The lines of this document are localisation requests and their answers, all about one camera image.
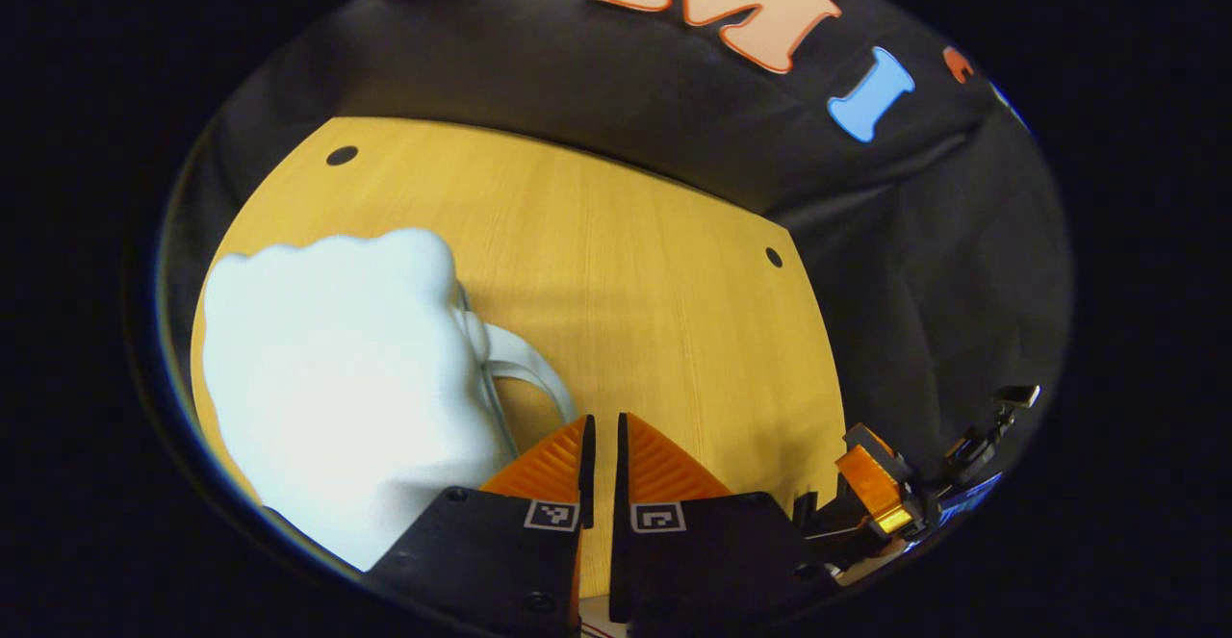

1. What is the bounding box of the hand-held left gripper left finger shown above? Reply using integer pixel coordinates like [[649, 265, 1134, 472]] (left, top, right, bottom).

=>
[[364, 414, 597, 638]]

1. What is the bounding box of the black backdrop cloth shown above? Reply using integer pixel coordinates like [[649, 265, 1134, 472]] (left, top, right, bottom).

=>
[[159, 0, 1074, 523]]

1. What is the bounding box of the light blue suitcase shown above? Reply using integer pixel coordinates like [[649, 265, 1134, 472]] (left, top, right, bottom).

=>
[[197, 227, 578, 573]]

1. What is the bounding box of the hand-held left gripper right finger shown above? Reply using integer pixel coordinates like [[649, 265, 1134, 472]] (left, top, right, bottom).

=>
[[608, 413, 840, 637]]

